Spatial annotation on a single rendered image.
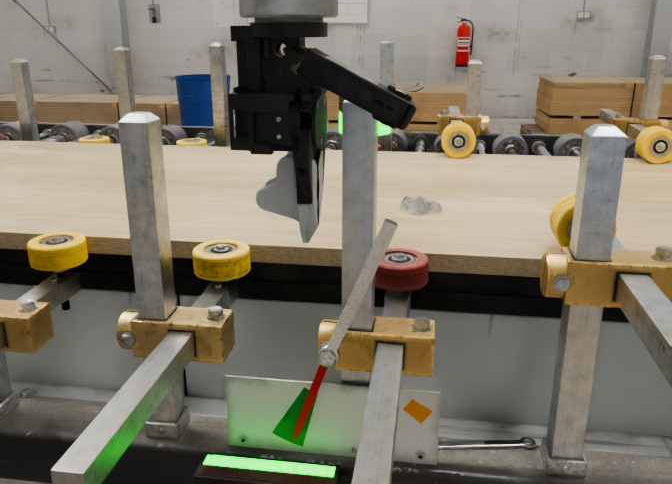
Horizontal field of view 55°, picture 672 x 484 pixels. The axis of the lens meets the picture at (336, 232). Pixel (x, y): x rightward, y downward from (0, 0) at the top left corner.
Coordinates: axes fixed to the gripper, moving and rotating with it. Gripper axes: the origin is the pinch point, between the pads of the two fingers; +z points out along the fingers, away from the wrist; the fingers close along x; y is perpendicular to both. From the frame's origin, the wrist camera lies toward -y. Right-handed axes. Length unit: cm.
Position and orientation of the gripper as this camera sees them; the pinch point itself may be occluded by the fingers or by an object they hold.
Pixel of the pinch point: (313, 230)
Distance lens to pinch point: 65.2
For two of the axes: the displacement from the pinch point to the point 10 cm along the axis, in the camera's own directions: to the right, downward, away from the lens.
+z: 0.0, 9.5, 3.1
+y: -9.9, -0.5, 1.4
